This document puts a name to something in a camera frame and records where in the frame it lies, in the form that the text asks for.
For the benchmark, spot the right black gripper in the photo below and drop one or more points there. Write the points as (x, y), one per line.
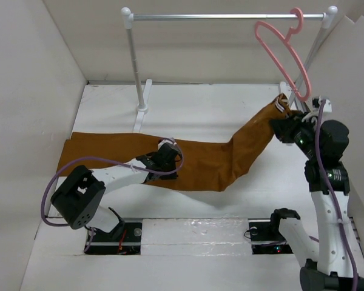
(284, 128)

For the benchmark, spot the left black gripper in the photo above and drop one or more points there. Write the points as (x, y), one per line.
(167, 177)

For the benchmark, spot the brown trousers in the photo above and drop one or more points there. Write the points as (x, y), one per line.
(207, 166)

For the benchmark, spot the pink plastic hanger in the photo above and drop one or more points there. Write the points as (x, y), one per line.
(285, 40)

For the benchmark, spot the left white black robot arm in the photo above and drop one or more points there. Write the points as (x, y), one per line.
(79, 196)

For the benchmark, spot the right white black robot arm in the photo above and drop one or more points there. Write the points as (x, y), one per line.
(326, 262)

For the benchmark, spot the white metal clothes rack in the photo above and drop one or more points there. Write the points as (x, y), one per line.
(143, 91)

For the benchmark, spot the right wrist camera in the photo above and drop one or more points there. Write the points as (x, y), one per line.
(321, 107)

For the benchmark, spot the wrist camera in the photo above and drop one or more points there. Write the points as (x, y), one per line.
(321, 107)
(164, 141)

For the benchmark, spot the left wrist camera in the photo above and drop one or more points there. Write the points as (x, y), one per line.
(164, 141)

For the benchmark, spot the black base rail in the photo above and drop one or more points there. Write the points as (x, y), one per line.
(190, 237)

